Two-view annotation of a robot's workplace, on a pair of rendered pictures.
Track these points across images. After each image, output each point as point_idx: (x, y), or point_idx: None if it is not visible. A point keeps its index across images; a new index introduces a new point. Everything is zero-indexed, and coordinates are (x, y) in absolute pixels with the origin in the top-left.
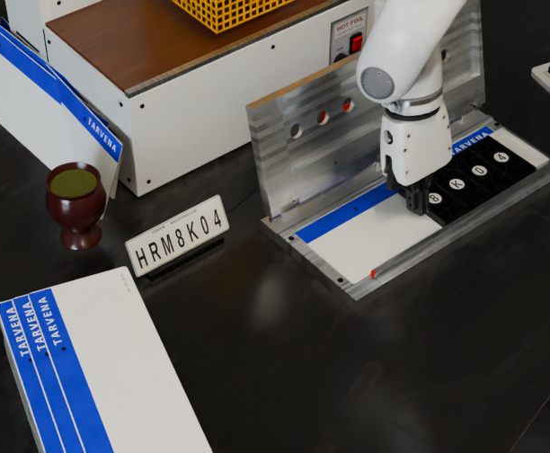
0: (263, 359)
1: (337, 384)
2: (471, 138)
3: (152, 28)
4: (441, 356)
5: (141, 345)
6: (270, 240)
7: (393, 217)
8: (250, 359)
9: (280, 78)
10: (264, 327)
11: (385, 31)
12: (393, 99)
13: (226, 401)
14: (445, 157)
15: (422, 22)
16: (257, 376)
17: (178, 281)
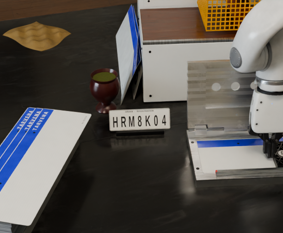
0: (132, 187)
1: (155, 212)
2: None
3: (182, 23)
4: (220, 225)
5: (64, 144)
6: (186, 142)
7: (254, 154)
8: (126, 184)
9: None
10: (146, 174)
11: (242, 26)
12: (242, 69)
13: (98, 194)
14: None
15: (259, 25)
16: (122, 192)
17: (127, 141)
